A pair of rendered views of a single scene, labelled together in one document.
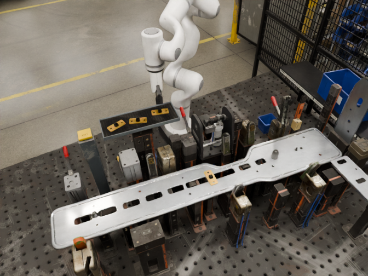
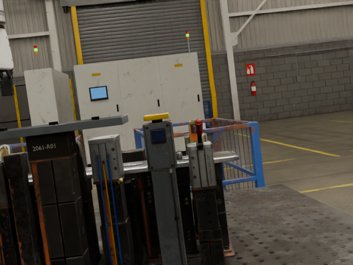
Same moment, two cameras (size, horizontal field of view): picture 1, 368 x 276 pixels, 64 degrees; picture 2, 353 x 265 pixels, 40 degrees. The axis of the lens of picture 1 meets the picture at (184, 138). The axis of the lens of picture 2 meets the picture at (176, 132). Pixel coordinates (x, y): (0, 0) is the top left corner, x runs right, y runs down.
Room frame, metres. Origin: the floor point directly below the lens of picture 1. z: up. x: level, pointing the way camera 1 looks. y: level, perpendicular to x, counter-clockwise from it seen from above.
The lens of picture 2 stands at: (2.05, 0.89, 1.20)
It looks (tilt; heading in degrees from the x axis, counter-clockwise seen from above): 4 degrees down; 200
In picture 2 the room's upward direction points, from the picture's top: 7 degrees counter-clockwise
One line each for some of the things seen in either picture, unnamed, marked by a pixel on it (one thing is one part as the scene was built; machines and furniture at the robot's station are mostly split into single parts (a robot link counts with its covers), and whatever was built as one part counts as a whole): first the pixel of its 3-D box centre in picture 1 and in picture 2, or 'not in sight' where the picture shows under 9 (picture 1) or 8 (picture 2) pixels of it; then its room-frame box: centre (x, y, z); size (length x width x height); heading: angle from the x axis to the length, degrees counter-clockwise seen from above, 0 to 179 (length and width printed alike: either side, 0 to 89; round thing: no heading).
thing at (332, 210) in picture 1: (338, 189); not in sight; (0.85, -0.77, 0.84); 0.11 x 0.06 x 0.29; 20
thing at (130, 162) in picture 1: (135, 184); (113, 209); (0.88, 0.25, 0.90); 0.13 x 0.10 x 0.41; 20
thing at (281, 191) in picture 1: (275, 207); not in sight; (0.76, -0.43, 0.84); 0.11 x 0.08 x 0.29; 20
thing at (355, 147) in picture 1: (350, 167); not in sight; (0.95, -0.86, 0.88); 0.08 x 0.08 x 0.36; 20
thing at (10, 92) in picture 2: (159, 99); (8, 82); (1.06, 0.11, 1.28); 0.03 x 0.03 x 0.07; 9
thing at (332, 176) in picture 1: (323, 193); not in sight; (0.83, -0.69, 0.84); 0.11 x 0.10 x 0.28; 20
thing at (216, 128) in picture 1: (211, 149); not in sight; (1.06, -0.14, 0.94); 0.18 x 0.13 x 0.49; 110
